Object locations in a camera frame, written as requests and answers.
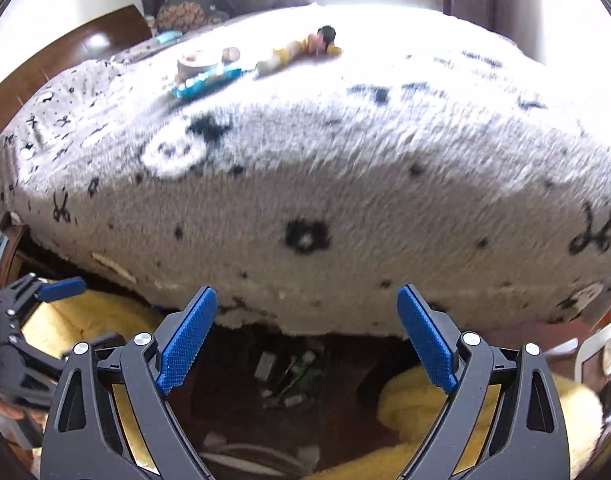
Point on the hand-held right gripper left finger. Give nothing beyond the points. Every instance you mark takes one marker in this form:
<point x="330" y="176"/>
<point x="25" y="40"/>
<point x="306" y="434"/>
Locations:
<point x="185" y="345"/>

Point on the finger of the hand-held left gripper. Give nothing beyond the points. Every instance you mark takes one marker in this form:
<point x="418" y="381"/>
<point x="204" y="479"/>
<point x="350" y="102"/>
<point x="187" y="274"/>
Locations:
<point x="28" y="360"/>
<point x="60" y="289"/>

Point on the green and white packets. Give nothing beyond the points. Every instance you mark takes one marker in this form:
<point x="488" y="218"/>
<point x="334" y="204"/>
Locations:
<point x="295" y="375"/>

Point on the dark wooden headboard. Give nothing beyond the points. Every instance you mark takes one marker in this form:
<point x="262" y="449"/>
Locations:
<point x="60" y="50"/>

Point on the white round tub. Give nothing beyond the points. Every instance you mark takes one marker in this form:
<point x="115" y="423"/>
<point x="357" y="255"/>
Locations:
<point x="198" y="62"/>

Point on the dark patterned pillow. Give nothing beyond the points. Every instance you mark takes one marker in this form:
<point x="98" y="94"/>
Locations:
<point x="185" y="10"/>

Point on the small beige round object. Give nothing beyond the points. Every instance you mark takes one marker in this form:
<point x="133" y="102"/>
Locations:
<point x="231" y="55"/>

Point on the yellow fluffy cloth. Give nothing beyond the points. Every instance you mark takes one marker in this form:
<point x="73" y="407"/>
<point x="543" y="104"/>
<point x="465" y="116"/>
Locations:
<point x="420" y="410"/>

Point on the small dark and pink object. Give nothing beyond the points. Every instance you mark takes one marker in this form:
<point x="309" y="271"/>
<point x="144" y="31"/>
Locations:
<point x="327" y="35"/>

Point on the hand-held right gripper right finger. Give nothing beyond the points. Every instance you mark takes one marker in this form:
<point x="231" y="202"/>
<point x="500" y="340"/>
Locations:
<point x="428" y="340"/>

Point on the grey cat-print fleece blanket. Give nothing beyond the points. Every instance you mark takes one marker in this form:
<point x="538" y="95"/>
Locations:
<point x="335" y="160"/>

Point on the small light blue item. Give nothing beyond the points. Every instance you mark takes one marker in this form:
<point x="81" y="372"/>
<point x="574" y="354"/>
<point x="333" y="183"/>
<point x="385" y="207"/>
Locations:
<point x="169" y="36"/>

